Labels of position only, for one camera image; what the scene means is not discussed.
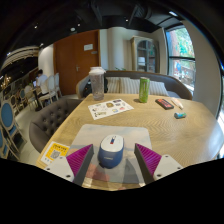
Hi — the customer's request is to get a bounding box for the sky print mouse pad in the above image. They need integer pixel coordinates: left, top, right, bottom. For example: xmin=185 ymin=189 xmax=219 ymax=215
xmin=68 ymin=124 xmax=153 ymax=185

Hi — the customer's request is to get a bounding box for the group of dining chairs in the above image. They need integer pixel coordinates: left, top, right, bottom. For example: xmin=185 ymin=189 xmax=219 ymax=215
xmin=0 ymin=73 xmax=63 ymax=161

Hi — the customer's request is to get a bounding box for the green drink can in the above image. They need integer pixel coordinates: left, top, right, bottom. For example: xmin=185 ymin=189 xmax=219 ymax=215
xmin=138 ymin=76 xmax=151 ymax=104

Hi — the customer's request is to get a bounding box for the cream white tube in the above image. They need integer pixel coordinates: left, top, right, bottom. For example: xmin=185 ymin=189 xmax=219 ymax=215
xmin=170 ymin=97 xmax=184 ymax=110

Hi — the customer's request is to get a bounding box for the small teal box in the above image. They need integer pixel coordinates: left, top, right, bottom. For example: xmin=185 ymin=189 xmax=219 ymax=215
xmin=173 ymin=111 xmax=187 ymax=120

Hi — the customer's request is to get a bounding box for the black backpack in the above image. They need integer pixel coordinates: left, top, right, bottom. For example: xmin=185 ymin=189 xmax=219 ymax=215
xmin=82 ymin=79 xmax=109 ymax=98

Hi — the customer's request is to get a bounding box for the black box with red print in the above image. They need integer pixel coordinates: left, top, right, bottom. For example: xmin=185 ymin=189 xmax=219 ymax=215
xmin=154 ymin=98 xmax=175 ymax=111

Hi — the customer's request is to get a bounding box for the white sticker sheet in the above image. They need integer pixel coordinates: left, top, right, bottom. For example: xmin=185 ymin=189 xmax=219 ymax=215
xmin=87 ymin=98 xmax=135 ymax=121

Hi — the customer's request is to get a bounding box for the clear shaker bottle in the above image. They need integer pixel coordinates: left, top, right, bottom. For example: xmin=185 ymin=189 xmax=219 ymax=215
xmin=88 ymin=66 xmax=107 ymax=102

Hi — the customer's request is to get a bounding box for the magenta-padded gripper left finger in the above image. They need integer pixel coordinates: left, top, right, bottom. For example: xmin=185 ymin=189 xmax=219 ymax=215
xmin=44 ymin=143 xmax=96 ymax=187

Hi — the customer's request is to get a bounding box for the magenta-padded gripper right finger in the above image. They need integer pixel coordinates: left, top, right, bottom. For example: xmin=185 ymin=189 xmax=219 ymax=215
xmin=134 ymin=142 xmax=184 ymax=185

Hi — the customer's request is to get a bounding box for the grey tufted armchair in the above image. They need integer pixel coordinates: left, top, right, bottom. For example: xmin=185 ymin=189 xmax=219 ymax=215
xmin=28 ymin=97 xmax=83 ymax=154

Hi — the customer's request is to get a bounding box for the person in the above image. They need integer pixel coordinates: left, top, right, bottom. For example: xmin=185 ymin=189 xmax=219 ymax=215
xmin=33 ymin=68 xmax=50 ymax=98

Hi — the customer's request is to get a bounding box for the blue and white computer mouse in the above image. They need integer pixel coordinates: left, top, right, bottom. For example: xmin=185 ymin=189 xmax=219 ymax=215
xmin=97 ymin=134 xmax=125 ymax=169

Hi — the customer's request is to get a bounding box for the black framed window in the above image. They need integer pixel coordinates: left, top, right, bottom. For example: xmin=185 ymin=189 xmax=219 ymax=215
xmin=165 ymin=26 xmax=197 ymax=92

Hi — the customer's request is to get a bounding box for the glass door cabinet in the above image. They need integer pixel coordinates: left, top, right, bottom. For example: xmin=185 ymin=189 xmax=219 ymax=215
xmin=129 ymin=35 xmax=160 ymax=74

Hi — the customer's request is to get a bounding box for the yellow square table sticker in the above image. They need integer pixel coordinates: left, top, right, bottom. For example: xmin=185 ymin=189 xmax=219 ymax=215
xmin=40 ymin=140 xmax=71 ymax=165

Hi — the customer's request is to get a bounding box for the striped cushion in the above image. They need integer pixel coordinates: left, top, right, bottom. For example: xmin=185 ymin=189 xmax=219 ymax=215
xmin=106 ymin=77 xmax=140 ymax=95
xmin=148 ymin=79 xmax=170 ymax=98

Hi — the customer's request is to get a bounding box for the grey curved sofa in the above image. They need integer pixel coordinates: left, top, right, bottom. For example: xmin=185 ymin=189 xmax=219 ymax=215
xmin=75 ymin=70 xmax=193 ymax=101

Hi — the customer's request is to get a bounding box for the brown wooden door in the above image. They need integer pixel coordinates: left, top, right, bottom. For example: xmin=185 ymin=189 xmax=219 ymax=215
xmin=53 ymin=29 xmax=101 ymax=96

